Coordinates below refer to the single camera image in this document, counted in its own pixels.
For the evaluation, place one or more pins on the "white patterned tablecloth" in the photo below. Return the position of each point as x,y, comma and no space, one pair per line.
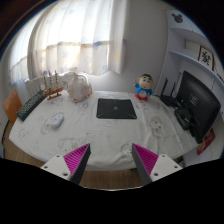
110,140

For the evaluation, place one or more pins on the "black box device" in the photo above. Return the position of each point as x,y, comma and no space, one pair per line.
183,117

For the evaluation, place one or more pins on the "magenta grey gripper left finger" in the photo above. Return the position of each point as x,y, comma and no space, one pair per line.
70,166

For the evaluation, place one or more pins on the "orange wooden chair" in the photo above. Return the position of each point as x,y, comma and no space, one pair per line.
12,105

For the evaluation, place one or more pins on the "red paper packet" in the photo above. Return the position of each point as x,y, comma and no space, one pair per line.
208,139

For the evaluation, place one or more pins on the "white computer mouse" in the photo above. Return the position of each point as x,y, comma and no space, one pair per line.
55,121

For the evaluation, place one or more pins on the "white curtain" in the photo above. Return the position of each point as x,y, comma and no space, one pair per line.
87,36

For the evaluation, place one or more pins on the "black green mouse pad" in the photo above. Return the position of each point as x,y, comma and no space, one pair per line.
115,109

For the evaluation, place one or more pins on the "white wall shelf unit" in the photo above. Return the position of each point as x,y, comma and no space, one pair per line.
184,42

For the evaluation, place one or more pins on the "black computer monitor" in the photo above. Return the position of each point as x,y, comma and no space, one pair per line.
201,103

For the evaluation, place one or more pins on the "cartoon boy figurine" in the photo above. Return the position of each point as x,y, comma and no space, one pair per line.
143,87

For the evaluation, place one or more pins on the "wooden model sailing ship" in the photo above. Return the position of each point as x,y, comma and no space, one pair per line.
53,87

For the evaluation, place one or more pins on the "black wifi router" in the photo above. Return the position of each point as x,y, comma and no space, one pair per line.
168,100

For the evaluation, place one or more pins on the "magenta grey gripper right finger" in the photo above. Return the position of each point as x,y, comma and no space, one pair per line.
152,167

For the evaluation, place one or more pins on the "black keyboard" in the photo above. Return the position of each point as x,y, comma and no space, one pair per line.
30,105

